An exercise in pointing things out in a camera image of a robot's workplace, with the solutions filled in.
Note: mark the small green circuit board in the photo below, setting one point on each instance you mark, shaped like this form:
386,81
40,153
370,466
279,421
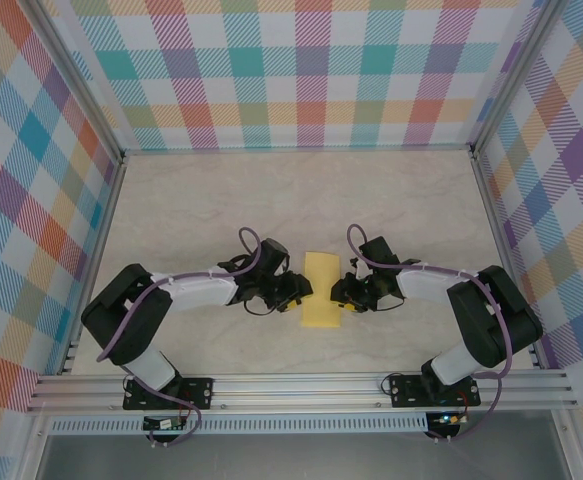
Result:
163,424

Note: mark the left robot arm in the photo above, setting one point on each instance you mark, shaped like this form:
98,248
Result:
121,310

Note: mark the small circuit board with LED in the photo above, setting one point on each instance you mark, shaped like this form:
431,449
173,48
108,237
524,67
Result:
448,419

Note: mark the grey metal panel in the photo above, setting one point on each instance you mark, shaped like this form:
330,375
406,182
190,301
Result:
296,457

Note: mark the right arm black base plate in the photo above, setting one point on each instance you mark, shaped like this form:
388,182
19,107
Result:
406,390

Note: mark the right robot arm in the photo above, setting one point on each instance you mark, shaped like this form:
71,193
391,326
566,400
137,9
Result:
491,320

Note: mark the aluminium frame post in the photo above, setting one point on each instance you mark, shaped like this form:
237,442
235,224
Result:
76,80
516,75

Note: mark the aluminium side rail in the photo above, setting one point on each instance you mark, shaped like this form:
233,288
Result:
96,260
503,250

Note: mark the yellow square paper sheet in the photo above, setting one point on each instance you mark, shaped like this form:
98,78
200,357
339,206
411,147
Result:
321,270

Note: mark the aluminium mounting rail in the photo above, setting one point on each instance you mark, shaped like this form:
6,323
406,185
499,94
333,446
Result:
296,392

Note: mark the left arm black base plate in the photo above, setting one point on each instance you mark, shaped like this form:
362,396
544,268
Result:
198,392

